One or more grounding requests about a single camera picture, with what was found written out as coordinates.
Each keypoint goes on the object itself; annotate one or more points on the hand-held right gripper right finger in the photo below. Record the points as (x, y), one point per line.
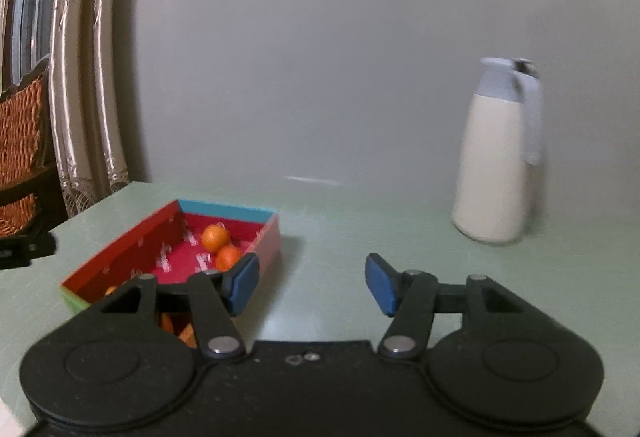
(382, 284)

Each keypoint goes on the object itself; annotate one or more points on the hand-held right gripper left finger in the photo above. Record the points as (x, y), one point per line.
(242, 284)

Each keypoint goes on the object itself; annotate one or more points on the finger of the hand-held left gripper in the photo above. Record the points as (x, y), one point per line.
(25, 249)

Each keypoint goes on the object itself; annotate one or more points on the large tangerine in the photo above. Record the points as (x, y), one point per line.
(215, 237)

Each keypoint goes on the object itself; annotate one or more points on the colourful cardboard box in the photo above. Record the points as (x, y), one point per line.
(150, 247)

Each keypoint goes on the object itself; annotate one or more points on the green grid table mat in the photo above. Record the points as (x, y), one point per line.
(350, 227)

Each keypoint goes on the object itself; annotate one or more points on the wicker chair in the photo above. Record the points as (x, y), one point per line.
(22, 127)

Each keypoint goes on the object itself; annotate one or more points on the cream thermos jug grey lid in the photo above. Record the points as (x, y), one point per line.
(492, 167)

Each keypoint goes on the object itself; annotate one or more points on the beige satin curtain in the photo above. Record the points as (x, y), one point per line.
(80, 92)

